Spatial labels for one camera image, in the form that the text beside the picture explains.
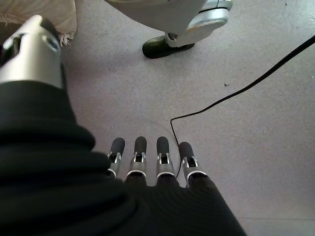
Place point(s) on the cream fringed blanket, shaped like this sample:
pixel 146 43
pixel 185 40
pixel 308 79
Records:
pixel 59 14

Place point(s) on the silver robot left leg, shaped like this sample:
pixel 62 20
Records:
pixel 172 17

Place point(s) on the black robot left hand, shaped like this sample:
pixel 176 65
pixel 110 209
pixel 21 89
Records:
pixel 49 172

